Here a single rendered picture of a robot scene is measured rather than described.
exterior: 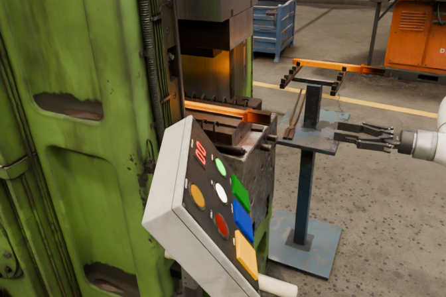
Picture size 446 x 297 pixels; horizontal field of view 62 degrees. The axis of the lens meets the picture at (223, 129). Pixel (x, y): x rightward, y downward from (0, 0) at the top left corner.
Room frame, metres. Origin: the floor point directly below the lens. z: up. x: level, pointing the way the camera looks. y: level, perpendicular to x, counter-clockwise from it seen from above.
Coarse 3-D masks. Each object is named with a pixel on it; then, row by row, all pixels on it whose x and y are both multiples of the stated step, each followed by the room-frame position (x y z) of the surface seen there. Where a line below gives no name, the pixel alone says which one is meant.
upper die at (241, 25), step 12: (240, 12) 1.19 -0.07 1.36; (252, 12) 1.28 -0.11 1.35; (180, 24) 1.17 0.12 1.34; (192, 24) 1.15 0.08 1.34; (204, 24) 1.14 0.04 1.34; (216, 24) 1.12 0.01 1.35; (228, 24) 1.10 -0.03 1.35; (240, 24) 1.18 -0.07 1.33; (252, 24) 1.28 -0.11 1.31; (180, 36) 1.18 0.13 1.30; (192, 36) 1.16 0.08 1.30; (204, 36) 1.14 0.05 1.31; (216, 36) 1.12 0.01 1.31; (228, 36) 1.11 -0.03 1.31; (240, 36) 1.18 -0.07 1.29; (216, 48) 1.12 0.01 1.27; (228, 48) 1.11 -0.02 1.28
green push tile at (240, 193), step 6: (234, 180) 0.76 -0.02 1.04; (234, 186) 0.74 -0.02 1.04; (240, 186) 0.77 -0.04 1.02; (234, 192) 0.71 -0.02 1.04; (240, 192) 0.74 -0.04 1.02; (246, 192) 0.78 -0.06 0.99; (240, 198) 0.71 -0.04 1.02; (246, 198) 0.75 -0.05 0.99; (246, 204) 0.72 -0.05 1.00; (246, 210) 0.71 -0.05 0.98
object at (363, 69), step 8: (304, 64) 1.69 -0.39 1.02; (312, 64) 1.68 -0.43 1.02; (320, 64) 1.66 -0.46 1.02; (328, 64) 1.64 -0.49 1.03; (336, 64) 1.63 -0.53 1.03; (344, 64) 1.63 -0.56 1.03; (352, 64) 1.62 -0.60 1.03; (360, 72) 1.57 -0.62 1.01; (368, 72) 1.57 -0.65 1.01; (376, 72) 1.56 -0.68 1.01; (384, 72) 1.55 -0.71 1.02
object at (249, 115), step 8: (192, 104) 1.30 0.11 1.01; (200, 104) 1.30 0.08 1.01; (208, 104) 1.29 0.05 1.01; (224, 112) 1.23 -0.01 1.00; (232, 112) 1.22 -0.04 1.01; (240, 112) 1.22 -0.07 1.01; (248, 112) 1.20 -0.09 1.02; (256, 112) 1.19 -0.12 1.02; (264, 112) 1.19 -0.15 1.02; (248, 120) 1.20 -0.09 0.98; (256, 120) 1.19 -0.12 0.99; (264, 120) 1.18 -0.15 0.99
